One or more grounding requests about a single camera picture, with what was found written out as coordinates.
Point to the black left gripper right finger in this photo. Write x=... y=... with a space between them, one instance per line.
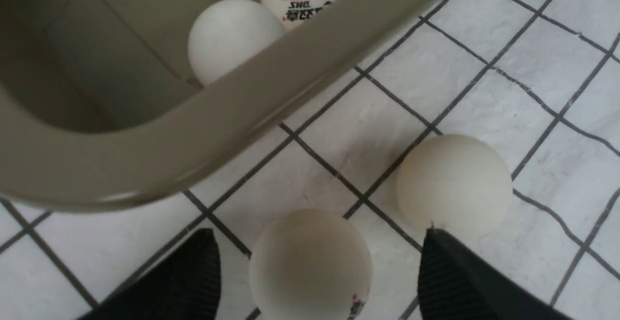
x=454 y=283

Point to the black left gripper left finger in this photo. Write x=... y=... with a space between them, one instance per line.
x=185 y=286

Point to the olive plastic storage bin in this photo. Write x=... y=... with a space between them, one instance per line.
x=100 y=109

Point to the white logo ping-pong ball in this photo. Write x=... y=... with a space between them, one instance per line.
x=310 y=265

